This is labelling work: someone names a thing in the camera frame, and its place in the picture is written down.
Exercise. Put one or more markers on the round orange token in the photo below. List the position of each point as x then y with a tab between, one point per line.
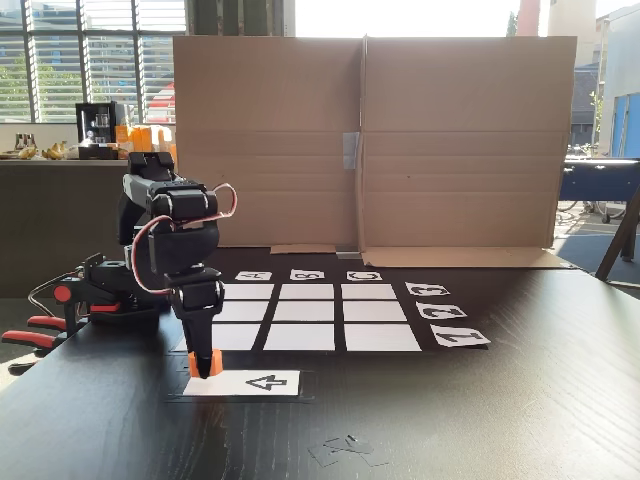
216	362

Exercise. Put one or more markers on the white nine-square grid sheet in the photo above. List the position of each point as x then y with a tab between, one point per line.
300	337

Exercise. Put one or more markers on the white arrow paper sheet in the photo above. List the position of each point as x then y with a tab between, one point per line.
235	390

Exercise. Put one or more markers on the paper sheet letter A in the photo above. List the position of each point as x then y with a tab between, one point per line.
254	276

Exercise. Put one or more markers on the red and black clamp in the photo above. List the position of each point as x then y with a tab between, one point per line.
62	294
105	308

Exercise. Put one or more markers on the paper sheet letter B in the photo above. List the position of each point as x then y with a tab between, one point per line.
307	274

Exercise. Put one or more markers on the grey tape at box foot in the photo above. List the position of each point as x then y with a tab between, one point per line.
347	253

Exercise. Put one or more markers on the paper sheet letter C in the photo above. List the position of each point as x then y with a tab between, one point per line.
364	276

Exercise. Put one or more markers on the orange cartons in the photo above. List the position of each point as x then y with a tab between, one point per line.
142	137

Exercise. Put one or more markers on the large brown cardboard box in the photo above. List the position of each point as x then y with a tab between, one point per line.
300	150

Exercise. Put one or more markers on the grey counter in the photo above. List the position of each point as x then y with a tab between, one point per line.
50	200

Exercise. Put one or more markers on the black coffee machine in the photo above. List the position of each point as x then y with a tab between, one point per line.
95	122

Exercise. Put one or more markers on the bunch of yellow bananas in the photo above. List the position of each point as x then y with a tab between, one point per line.
27	153
55	151

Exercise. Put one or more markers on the grey tape on box seam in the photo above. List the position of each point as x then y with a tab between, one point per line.
351	150

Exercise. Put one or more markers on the paper sheet number 3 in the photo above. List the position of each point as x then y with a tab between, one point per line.
427	289

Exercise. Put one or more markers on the paper sheet number 2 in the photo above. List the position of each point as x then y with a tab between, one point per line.
441	310

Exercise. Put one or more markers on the paper sheet number 1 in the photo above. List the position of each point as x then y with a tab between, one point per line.
460	336

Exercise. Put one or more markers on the dark wooden chair leg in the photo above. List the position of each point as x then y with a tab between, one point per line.
620	235

